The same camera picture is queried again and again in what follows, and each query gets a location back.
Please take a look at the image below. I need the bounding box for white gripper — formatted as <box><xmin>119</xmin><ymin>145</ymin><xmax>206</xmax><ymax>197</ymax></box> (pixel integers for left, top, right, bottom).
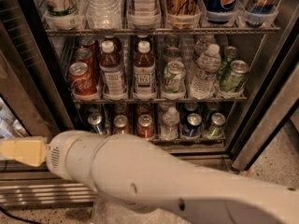
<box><xmin>0</xmin><ymin>131</ymin><xmax>106</xmax><ymax>190</ymax></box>

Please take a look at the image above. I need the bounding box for red coke can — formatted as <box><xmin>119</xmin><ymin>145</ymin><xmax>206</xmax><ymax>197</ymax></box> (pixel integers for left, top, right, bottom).
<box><xmin>79</xmin><ymin>36</ymin><xmax>99</xmax><ymax>58</ymax></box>
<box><xmin>68</xmin><ymin>62</ymin><xmax>97</xmax><ymax>96</ymax></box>
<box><xmin>75</xmin><ymin>48</ymin><xmax>98</xmax><ymax>83</ymax></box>

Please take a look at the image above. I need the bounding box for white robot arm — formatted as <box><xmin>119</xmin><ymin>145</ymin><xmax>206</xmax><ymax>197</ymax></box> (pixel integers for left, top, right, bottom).
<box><xmin>1</xmin><ymin>131</ymin><xmax>299</xmax><ymax>224</ymax></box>

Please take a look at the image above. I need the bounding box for glass fridge door left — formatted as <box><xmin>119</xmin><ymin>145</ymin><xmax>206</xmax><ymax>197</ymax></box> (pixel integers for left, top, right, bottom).
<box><xmin>0</xmin><ymin>21</ymin><xmax>60</xmax><ymax>139</ymax></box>

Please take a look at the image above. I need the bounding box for blue silver can bottom shelf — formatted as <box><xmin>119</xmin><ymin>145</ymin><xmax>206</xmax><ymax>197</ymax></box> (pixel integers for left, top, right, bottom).
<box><xmin>88</xmin><ymin>112</ymin><xmax>107</xmax><ymax>135</ymax></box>

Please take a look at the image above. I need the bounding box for gold can bottom shelf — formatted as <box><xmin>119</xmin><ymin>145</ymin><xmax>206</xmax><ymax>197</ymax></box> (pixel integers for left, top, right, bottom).
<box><xmin>113</xmin><ymin>115</ymin><xmax>129</xmax><ymax>134</ymax></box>

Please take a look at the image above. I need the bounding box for red can bottom shelf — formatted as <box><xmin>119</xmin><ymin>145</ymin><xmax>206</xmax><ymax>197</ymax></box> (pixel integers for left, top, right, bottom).
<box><xmin>136</xmin><ymin>115</ymin><xmax>154</xmax><ymax>138</ymax></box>

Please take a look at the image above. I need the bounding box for small water bottle bottom shelf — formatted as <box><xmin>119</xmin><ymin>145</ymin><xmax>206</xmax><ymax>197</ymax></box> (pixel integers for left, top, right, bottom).
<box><xmin>160</xmin><ymin>106</ymin><xmax>179</xmax><ymax>140</ymax></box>

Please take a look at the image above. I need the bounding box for white carton top shelf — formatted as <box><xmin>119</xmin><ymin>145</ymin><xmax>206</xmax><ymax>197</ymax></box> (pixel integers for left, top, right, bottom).
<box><xmin>38</xmin><ymin>0</ymin><xmax>78</xmax><ymax>17</ymax></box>

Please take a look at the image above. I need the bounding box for front white green soda can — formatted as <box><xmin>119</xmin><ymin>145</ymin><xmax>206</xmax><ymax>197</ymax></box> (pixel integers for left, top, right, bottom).
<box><xmin>163</xmin><ymin>61</ymin><xmax>185</xmax><ymax>93</ymax></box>

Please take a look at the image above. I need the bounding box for blue pepsi can bottom shelf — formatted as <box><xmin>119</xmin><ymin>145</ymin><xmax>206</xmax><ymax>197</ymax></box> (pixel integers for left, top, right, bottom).
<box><xmin>182</xmin><ymin>113</ymin><xmax>202</xmax><ymax>137</ymax></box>

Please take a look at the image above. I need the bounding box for clear water bottle top shelf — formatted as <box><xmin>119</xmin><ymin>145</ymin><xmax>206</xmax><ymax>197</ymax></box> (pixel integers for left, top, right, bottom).
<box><xmin>87</xmin><ymin>0</ymin><xmax>121</xmax><ymax>30</ymax></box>

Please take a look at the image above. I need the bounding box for clear water bottle shelf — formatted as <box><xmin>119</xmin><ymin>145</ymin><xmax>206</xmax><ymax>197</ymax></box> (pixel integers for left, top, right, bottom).
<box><xmin>87</xmin><ymin>0</ymin><xmax>121</xmax><ymax>30</ymax></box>
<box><xmin>191</xmin><ymin>44</ymin><xmax>221</xmax><ymax>93</ymax></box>

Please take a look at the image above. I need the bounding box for green can bottom shelf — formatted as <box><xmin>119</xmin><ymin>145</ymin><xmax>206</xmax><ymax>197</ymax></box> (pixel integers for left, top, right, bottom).
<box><xmin>206</xmin><ymin>113</ymin><xmax>226</xmax><ymax>138</ymax></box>

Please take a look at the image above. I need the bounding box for clear water bottle middle shelf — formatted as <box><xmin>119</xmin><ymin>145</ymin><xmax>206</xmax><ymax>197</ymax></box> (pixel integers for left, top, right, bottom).
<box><xmin>191</xmin><ymin>44</ymin><xmax>221</xmax><ymax>93</ymax></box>

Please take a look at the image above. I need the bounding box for stainless steel fridge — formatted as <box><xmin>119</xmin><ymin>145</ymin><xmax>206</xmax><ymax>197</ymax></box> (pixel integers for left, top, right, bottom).
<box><xmin>0</xmin><ymin>0</ymin><xmax>299</xmax><ymax>207</ymax></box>

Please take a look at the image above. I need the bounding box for rear green soda can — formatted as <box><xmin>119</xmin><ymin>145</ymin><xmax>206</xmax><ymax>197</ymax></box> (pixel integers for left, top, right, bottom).
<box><xmin>216</xmin><ymin>46</ymin><xmax>239</xmax><ymax>81</ymax></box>

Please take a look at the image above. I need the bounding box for large pepsi bottle top shelf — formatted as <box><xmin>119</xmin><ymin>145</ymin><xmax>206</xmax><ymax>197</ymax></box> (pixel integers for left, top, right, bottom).
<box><xmin>203</xmin><ymin>0</ymin><xmax>236</xmax><ymax>24</ymax></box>

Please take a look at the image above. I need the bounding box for clear plastic bag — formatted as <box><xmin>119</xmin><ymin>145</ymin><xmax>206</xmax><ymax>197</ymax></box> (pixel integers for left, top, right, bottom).
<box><xmin>91</xmin><ymin>198</ymin><xmax>190</xmax><ymax>224</ymax></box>

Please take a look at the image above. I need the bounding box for left brown tea bottle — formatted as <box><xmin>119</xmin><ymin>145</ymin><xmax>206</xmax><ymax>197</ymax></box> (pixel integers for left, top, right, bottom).
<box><xmin>99</xmin><ymin>40</ymin><xmax>126</xmax><ymax>95</ymax></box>

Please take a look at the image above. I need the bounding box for brown tea bottle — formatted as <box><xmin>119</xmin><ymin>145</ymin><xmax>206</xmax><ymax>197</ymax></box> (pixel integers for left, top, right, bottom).
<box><xmin>99</xmin><ymin>40</ymin><xmax>126</xmax><ymax>95</ymax></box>
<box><xmin>134</xmin><ymin>41</ymin><xmax>155</xmax><ymax>94</ymax></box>

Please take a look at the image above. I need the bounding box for right brown tea bottle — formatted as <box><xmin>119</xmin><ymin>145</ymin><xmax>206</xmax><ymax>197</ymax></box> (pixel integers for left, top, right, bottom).
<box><xmin>134</xmin><ymin>41</ymin><xmax>155</xmax><ymax>94</ymax></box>

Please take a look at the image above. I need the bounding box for black cable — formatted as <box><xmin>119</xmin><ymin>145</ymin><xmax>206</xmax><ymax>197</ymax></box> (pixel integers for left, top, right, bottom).
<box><xmin>0</xmin><ymin>206</ymin><xmax>43</xmax><ymax>224</ymax></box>

